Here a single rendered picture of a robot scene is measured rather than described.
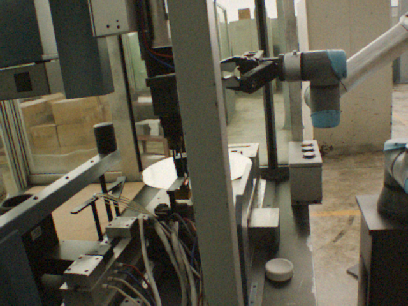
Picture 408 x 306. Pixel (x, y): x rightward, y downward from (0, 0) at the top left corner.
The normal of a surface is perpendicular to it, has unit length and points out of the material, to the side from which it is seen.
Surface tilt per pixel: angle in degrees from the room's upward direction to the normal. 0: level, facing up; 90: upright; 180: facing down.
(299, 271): 0
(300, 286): 0
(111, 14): 90
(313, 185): 90
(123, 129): 90
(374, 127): 90
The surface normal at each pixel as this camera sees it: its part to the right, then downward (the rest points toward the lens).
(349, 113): -0.05, 0.31
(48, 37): 0.97, -0.05
